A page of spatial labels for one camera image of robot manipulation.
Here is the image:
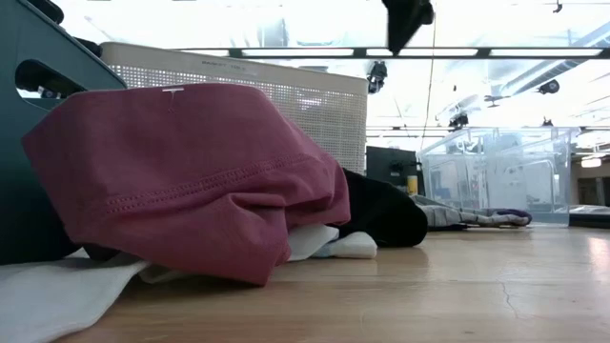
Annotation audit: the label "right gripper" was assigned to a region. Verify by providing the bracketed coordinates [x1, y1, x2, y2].
[380, 0, 423, 55]

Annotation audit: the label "white perforated plastic basket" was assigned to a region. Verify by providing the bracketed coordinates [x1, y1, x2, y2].
[98, 41, 369, 175]

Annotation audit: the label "grey cloth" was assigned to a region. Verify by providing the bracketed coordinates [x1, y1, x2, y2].
[410, 193, 482, 229]

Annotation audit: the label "maroon cloth garment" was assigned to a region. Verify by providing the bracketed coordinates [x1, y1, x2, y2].
[21, 82, 353, 287]

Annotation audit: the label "black horizontal overhead bar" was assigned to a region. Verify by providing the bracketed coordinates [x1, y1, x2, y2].
[173, 46, 610, 60]

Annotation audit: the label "black monitor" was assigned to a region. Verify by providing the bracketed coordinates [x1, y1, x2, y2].
[365, 145, 425, 197]

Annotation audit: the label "clear plastic storage bin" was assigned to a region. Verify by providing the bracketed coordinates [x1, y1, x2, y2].
[417, 126, 580, 228]

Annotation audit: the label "black fuzzy cloth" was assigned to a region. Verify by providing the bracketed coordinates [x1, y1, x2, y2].
[333, 167, 429, 249]

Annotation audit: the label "small folded white cloth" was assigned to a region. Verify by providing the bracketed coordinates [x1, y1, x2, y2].
[312, 231, 378, 260]

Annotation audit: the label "crumpled white cloth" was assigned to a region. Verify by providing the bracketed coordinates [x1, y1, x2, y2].
[284, 223, 341, 263]

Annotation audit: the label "teal plastic bin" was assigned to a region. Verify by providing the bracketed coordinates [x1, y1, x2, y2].
[0, 0, 129, 267]

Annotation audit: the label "long white cloth strip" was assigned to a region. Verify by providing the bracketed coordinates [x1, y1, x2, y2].
[0, 250, 153, 343]

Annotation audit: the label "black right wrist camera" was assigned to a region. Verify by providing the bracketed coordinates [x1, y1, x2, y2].
[417, 2, 437, 27]

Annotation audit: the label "thin hanging black cable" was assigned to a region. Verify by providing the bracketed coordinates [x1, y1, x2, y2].
[418, 0, 437, 151]

